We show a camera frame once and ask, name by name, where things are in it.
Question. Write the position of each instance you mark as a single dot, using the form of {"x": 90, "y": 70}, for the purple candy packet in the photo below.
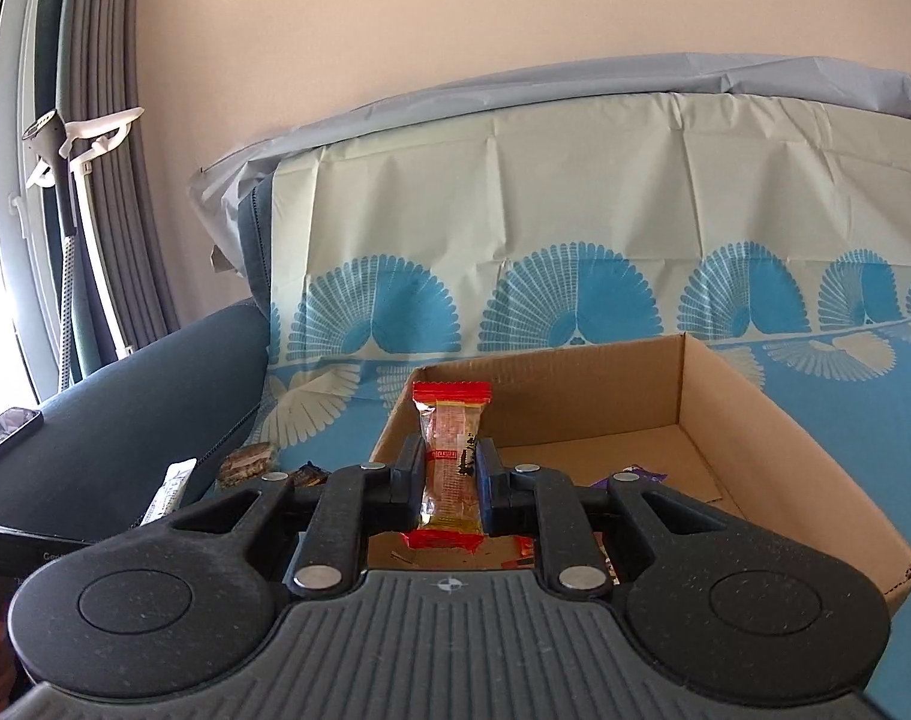
{"x": 642, "y": 475}

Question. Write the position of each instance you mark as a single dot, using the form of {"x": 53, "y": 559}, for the cardboard box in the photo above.
{"x": 762, "y": 427}

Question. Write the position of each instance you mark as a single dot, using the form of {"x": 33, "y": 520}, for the dark chocolate bar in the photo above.
{"x": 309, "y": 476}

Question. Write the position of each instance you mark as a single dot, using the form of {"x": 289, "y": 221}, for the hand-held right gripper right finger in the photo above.
{"x": 493, "y": 487}

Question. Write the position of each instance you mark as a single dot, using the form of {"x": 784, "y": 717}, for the seed bar in clear wrapper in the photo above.
{"x": 247, "y": 461}

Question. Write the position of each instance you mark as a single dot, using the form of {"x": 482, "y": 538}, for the white snack bar wrapper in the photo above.
{"x": 169, "y": 491}

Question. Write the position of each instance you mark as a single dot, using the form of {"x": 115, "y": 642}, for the clear packet with red ends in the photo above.
{"x": 451, "y": 465}

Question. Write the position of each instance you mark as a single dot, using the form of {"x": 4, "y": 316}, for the blue fan print cloth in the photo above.
{"x": 575, "y": 180}

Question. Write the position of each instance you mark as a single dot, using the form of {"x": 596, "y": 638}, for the black smartphone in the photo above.
{"x": 5, "y": 431}

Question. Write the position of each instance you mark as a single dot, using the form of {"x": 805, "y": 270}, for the light grey plastic sheet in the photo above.
{"x": 575, "y": 79}

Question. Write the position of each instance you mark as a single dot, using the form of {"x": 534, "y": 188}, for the long red snack packet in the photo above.
{"x": 524, "y": 551}

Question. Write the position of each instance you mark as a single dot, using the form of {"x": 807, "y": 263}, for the white garment steamer stand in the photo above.
{"x": 99, "y": 127}

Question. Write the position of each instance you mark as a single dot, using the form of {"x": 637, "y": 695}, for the window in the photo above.
{"x": 5, "y": 240}

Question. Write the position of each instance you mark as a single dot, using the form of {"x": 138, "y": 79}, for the grey pleated curtain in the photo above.
{"x": 110, "y": 52}

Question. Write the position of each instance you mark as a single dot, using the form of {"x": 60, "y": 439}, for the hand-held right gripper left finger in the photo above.
{"x": 409, "y": 480}

